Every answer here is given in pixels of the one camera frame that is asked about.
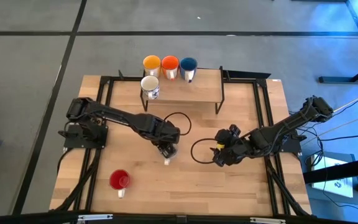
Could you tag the blue and white mug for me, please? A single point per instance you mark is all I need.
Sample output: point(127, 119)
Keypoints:
point(188, 65)

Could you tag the yellow and white mug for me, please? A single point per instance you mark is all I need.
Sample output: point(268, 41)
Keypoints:
point(152, 63)

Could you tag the black stand base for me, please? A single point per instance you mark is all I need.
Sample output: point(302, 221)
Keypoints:
point(337, 80)

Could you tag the black slanted beam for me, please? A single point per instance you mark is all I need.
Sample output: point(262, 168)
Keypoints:
point(337, 172)

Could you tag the white mug blue leaf pattern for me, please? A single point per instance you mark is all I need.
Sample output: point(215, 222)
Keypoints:
point(149, 84)

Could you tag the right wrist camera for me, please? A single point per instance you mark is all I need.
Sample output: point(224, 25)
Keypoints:
point(227, 133)

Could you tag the wooden shelf with black legs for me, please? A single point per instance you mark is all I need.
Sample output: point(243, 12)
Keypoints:
point(197, 88)

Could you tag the black flat panel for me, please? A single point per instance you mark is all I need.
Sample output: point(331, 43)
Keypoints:
point(247, 75)

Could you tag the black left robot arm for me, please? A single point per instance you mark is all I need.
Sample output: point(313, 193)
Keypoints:
point(120, 119)

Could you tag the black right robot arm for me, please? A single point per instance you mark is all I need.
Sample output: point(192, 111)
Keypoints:
point(275, 133)

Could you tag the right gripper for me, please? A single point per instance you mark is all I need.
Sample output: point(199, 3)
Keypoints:
point(232, 154)

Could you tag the black aluminium table frame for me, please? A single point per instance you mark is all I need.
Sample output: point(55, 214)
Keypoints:
point(105, 80)

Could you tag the silver metal bracket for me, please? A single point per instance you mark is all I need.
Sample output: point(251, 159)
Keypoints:
point(95, 216)
point(267, 220)

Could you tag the black rig beam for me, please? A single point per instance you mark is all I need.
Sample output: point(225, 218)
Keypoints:
point(26, 219)

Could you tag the white box with logo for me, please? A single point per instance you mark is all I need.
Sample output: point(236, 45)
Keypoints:
point(334, 174)

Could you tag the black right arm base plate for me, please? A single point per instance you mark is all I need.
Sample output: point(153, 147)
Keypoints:
point(291, 147)

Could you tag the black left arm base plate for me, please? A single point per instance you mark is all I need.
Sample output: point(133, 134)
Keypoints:
point(73, 141)

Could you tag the orange and white mug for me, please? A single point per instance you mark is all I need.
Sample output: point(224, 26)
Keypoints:
point(170, 63)

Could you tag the red and white mug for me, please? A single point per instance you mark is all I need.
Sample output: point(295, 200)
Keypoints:
point(120, 180)

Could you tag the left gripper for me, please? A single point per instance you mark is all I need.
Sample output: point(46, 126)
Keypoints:
point(166, 143)

